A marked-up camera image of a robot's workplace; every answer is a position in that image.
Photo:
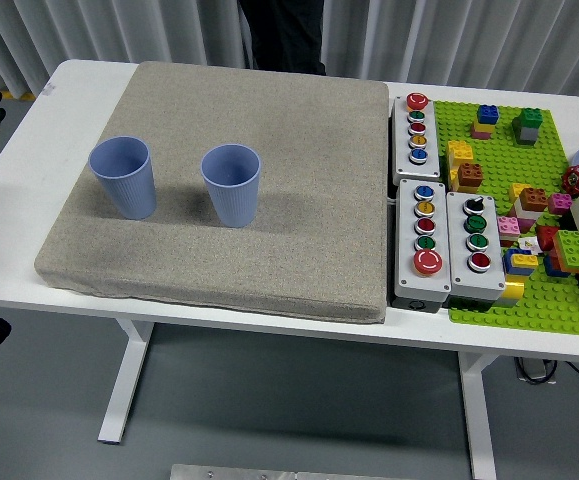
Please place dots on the red valve wheel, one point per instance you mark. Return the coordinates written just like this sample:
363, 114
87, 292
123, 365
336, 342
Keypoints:
575, 180

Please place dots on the person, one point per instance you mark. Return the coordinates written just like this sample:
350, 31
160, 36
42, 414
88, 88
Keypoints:
284, 35

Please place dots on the small yellow toy brick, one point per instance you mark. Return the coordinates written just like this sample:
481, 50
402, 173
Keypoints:
516, 191

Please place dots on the yellow toy cylinder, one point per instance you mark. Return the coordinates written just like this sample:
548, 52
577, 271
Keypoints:
513, 290

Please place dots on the white pleated curtain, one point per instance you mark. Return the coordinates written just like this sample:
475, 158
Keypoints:
469, 40

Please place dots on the large green toy brick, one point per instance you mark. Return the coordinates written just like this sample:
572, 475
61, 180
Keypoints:
571, 247

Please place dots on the brown toy brick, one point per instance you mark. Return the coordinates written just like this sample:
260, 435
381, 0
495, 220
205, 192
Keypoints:
534, 199
470, 177

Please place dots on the flat yellow toy brick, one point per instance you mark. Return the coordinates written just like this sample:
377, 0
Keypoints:
525, 260

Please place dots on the grey-brown fabric mat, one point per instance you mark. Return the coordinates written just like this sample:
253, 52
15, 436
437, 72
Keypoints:
279, 200

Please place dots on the orange toy brick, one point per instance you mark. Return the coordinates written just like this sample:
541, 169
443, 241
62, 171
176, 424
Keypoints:
576, 267

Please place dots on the magenta toy brick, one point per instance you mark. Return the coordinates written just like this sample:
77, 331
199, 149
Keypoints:
560, 204

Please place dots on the pink toy brick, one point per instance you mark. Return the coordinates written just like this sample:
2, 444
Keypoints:
509, 227
480, 132

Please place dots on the red toy brick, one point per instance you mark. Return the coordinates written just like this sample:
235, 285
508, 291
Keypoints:
548, 237

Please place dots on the green studded baseplate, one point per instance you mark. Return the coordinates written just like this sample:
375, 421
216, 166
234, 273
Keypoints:
499, 155

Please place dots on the grey selector-switch control box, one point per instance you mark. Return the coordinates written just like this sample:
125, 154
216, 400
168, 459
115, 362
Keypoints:
461, 280

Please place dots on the blue toy brick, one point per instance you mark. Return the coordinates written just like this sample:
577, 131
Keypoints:
553, 267
508, 261
488, 115

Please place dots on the blue ribbed plastic cup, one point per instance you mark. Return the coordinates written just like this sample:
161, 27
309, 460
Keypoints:
126, 190
234, 200

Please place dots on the tall yellow toy brick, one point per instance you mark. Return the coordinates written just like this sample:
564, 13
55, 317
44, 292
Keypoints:
458, 152

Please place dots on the white table leg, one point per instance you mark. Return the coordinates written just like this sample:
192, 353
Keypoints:
479, 425
124, 380

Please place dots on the white toy brick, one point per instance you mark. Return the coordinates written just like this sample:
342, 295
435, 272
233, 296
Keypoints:
525, 212

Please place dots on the grey five-button control box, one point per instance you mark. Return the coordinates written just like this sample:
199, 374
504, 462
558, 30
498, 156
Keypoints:
426, 167
406, 280

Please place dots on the yellow floor tape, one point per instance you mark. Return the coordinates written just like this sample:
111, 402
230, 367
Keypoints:
19, 95

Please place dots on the grey toy brick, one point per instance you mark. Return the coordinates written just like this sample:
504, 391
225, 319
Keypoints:
526, 136

